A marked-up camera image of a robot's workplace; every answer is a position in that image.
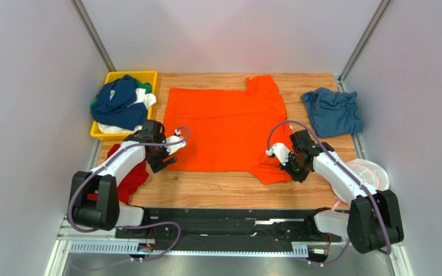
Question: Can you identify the orange t-shirt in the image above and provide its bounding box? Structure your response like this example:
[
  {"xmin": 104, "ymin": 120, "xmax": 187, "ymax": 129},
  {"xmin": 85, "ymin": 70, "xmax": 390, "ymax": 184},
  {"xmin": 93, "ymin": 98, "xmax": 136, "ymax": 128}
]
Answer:
[{"xmin": 163, "ymin": 75, "xmax": 292, "ymax": 185}]

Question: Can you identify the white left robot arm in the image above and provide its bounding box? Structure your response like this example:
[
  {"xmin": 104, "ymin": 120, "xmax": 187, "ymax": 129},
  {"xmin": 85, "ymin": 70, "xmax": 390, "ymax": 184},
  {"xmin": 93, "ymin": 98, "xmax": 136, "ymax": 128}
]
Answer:
[{"xmin": 67, "ymin": 120, "xmax": 190, "ymax": 233}]

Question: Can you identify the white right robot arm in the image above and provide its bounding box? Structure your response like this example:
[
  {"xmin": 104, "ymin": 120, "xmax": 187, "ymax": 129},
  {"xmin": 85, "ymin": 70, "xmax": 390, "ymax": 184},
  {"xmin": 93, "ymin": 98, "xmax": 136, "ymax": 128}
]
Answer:
[{"xmin": 266, "ymin": 131, "xmax": 405, "ymax": 254}]

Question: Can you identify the red t-shirt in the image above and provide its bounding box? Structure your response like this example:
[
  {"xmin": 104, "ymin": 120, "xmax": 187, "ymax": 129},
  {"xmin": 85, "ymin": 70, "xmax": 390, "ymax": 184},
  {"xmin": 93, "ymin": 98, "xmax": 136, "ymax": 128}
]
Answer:
[{"xmin": 92, "ymin": 142, "xmax": 149, "ymax": 204}]

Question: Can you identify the white t-shirt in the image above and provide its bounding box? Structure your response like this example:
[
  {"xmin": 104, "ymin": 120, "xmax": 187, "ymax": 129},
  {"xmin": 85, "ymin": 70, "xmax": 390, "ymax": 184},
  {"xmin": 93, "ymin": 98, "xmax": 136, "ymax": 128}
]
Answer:
[{"xmin": 98, "ymin": 88, "xmax": 157, "ymax": 134}]

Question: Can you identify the teal blue t-shirt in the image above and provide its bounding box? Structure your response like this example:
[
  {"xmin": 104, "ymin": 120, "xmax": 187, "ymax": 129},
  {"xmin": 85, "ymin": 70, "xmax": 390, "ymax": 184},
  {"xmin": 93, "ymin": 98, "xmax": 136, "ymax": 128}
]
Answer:
[{"xmin": 300, "ymin": 87, "xmax": 364, "ymax": 138}]

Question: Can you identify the navy blue t-shirt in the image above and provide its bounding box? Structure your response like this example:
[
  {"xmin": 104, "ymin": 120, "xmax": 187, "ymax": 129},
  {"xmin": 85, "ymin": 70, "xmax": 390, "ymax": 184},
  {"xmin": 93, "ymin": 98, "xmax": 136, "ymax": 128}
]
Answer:
[{"xmin": 91, "ymin": 75, "xmax": 148, "ymax": 130}]

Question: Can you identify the green t-shirt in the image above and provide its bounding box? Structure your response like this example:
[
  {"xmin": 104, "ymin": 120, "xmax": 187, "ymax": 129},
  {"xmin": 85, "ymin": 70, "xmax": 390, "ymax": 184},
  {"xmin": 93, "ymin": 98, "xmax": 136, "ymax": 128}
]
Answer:
[{"xmin": 90, "ymin": 81, "xmax": 153, "ymax": 109}]

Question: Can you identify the white mesh laundry bag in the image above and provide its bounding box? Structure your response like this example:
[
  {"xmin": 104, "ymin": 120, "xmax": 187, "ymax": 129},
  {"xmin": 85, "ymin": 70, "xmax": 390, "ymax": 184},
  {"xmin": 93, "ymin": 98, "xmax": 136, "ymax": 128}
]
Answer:
[{"xmin": 328, "ymin": 158, "xmax": 390, "ymax": 205}]

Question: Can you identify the yellow plastic bin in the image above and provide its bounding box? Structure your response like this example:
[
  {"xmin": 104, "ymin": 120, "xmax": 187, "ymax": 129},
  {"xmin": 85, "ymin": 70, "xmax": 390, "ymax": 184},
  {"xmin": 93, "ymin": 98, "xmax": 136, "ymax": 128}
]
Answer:
[{"xmin": 90, "ymin": 71, "xmax": 157, "ymax": 140}]

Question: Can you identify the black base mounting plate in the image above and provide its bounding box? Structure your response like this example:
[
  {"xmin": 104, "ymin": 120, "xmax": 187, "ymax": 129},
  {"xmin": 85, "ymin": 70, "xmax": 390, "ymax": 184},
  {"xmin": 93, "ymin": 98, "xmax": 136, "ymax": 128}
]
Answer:
[{"xmin": 112, "ymin": 208, "xmax": 342, "ymax": 252}]

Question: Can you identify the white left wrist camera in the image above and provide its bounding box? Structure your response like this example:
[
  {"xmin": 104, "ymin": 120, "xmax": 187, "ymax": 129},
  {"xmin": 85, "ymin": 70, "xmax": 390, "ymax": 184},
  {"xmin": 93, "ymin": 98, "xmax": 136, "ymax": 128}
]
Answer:
[{"xmin": 165, "ymin": 129, "xmax": 186, "ymax": 155}]

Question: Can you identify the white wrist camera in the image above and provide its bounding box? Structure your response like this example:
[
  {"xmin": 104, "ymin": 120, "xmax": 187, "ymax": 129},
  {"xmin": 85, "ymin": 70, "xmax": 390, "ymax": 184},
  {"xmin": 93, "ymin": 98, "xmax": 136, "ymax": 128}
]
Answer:
[
  {"xmin": 265, "ymin": 143, "xmax": 291, "ymax": 166},
  {"xmin": 165, "ymin": 129, "xmax": 186, "ymax": 155}
]

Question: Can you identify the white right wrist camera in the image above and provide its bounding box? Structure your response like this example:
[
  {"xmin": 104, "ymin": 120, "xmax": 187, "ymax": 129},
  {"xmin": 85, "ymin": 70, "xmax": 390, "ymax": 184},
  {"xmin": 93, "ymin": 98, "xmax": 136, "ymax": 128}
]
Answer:
[{"xmin": 265, "ymin": 143, "xmax": 291, "ymax": 166}]

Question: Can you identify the aluminium frame rail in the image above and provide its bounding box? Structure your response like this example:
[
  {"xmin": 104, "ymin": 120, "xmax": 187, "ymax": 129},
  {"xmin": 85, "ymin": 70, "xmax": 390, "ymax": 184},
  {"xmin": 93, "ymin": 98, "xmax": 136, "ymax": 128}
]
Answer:
[{"xmin": 44, "ymin": 214, "xmax": 413, "ymax": 276}]

